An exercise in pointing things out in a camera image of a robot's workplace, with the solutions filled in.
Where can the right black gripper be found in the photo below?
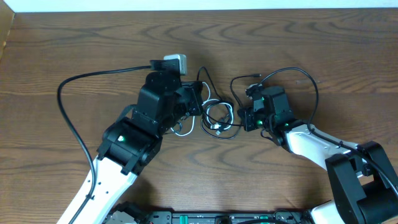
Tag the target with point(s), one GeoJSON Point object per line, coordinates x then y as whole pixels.
{"type": "Point", "coordinates": [247, 113]}

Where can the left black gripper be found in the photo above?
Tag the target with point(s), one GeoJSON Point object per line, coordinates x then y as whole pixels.
{"type": "Point", "coordinates": [195, 89]}

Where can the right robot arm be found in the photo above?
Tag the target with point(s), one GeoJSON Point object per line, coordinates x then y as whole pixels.
{"type": "Point", "coordinates": [362, 178]}

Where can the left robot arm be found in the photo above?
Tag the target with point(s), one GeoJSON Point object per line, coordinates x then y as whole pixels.
{"type": "Point", "coordinates": [131, 142]}

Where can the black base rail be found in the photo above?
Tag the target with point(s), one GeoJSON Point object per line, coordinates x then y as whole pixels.
{"type": "Point", "coordinates": [128, 212]}

